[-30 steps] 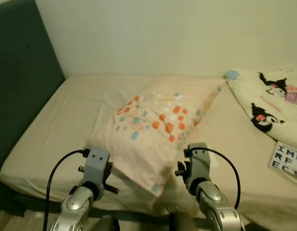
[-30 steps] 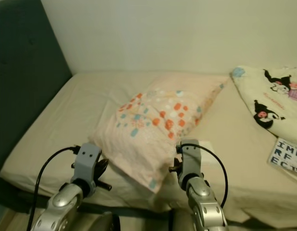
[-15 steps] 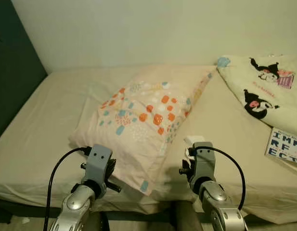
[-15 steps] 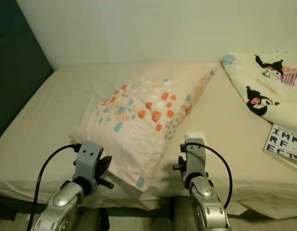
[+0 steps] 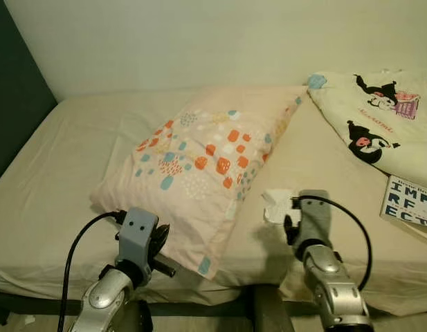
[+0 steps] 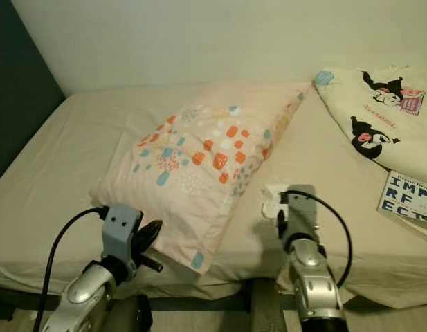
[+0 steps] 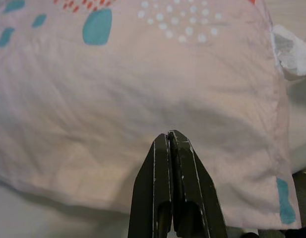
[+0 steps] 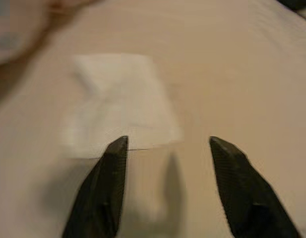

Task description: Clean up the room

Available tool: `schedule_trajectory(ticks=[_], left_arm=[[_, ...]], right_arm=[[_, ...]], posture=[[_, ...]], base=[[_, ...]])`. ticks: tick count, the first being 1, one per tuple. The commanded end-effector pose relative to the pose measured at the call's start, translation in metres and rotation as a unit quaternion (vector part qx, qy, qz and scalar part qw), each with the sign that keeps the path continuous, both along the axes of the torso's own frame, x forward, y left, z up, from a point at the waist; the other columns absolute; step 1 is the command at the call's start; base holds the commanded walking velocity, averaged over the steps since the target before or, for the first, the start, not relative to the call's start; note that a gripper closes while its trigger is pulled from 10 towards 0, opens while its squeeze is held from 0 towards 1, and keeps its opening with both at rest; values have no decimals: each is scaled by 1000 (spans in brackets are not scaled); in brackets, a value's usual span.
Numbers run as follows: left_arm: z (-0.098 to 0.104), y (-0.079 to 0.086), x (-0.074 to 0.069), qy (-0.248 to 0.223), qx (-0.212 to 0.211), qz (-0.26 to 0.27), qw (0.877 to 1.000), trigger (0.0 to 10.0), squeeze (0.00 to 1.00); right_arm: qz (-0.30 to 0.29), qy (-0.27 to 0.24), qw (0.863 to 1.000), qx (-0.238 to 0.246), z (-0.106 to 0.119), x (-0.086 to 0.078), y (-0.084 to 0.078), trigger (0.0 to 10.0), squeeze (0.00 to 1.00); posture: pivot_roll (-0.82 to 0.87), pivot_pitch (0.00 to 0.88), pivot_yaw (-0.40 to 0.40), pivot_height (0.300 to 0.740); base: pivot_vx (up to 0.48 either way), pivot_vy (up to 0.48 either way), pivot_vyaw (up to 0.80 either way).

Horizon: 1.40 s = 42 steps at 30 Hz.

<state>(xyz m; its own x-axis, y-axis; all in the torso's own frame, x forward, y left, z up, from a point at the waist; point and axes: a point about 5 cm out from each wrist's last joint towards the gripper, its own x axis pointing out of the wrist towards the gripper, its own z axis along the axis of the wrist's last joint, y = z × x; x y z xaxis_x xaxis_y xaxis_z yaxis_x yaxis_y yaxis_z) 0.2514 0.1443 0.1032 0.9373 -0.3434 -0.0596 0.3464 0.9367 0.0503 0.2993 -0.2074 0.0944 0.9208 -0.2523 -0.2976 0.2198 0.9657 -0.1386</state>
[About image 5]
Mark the white tissue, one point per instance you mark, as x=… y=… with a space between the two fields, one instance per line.
x=277 y=206

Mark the pink pillow with coloured dots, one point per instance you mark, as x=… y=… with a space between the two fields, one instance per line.
x=199 y=138

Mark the white book with blue letters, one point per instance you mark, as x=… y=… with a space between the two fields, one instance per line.
x=410 y=204

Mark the beige sheeted bed mattress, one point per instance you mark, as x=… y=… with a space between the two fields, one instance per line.
x=61 y=173

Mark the cream cartoon print blanket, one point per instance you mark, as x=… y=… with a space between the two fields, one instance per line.
x=338 y=111

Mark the dark teal padded headboard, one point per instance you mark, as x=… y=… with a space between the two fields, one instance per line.
x=12 y=83

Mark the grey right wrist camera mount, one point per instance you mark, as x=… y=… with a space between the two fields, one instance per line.
x=315 y=214

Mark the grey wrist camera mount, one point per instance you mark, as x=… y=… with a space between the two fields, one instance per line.
x=315 y=214
x=137 y=232

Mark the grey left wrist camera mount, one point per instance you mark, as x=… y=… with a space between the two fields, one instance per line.
x=137 y=232

